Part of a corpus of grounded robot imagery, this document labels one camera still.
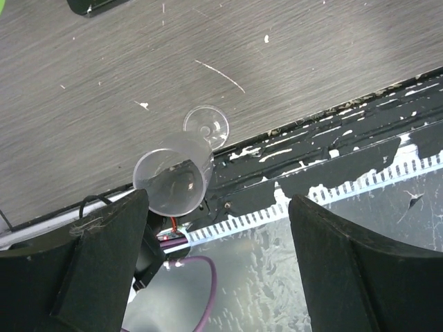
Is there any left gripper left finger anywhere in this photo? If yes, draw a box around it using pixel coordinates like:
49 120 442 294
1 190 149 331

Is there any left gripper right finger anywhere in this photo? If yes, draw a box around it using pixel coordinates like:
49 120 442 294
289 195 442 331

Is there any clear wine glass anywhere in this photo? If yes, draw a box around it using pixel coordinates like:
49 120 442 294
132 105 230 217

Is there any gold wine glass rack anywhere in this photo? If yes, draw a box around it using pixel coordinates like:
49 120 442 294
66 0 128 17

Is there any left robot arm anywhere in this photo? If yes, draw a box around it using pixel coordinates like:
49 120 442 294
1 190 442 331

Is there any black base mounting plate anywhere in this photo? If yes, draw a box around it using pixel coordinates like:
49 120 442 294
188 68 442 227

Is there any grey cable duct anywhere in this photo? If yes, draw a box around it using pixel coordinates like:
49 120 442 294
186 151 443 243

